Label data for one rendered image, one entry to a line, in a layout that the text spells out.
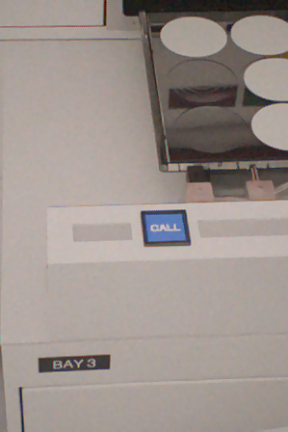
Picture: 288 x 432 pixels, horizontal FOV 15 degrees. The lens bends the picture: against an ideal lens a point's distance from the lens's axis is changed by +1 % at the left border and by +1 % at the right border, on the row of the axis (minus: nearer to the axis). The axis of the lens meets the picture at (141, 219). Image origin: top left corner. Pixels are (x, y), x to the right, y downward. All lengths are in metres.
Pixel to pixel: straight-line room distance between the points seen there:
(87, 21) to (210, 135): 0.37
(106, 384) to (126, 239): 0.23
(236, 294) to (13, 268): 0.31
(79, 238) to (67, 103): 0.44
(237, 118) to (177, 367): 0.37
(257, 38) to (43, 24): 0.35
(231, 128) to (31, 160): 0.29
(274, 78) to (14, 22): 0.44
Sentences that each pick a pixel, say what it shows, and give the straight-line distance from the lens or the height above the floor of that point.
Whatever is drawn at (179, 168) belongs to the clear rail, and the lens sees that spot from 1.46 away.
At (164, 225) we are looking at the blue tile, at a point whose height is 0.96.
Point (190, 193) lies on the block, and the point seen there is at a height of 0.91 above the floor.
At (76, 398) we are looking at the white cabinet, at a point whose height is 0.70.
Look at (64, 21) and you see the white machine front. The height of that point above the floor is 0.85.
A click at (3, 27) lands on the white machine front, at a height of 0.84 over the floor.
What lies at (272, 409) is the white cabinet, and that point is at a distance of 1.51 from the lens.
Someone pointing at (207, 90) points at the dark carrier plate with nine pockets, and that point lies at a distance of 1.60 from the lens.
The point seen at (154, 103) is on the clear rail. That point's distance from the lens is 1.56.
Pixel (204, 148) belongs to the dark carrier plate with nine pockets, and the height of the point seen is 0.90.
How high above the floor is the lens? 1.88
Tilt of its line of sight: 45 degrees down
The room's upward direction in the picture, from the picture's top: 3 degrees clockwise
